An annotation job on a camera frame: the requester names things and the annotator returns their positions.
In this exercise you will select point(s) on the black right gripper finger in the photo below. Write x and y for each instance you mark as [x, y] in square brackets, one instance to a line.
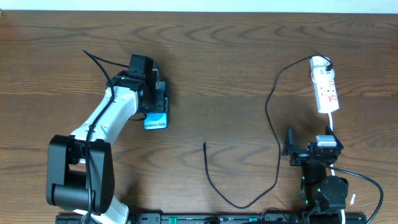
[329, 131]
[289, 138]

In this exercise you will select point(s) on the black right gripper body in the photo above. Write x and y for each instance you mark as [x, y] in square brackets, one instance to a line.
[306, 152]

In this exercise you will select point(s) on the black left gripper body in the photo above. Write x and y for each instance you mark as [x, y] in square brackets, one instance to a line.
[163, 101]

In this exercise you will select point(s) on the blue Galaxy smartphone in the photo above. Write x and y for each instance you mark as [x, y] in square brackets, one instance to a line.
[156, 121]

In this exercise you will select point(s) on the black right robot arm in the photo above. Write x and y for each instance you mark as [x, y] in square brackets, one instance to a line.
[325, 195]

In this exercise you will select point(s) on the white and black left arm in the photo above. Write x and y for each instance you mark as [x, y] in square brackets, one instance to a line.
[80, 171]

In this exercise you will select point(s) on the white charger plug adapter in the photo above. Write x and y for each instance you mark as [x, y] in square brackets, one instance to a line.
[319, 61]

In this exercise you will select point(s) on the white power strip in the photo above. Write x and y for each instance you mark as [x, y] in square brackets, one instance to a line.
[325, 90]

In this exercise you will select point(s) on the white paper tag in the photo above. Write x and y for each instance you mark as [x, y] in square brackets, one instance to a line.
[352, 199]

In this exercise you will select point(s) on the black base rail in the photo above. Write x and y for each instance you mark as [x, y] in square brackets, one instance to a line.
[273, 217]

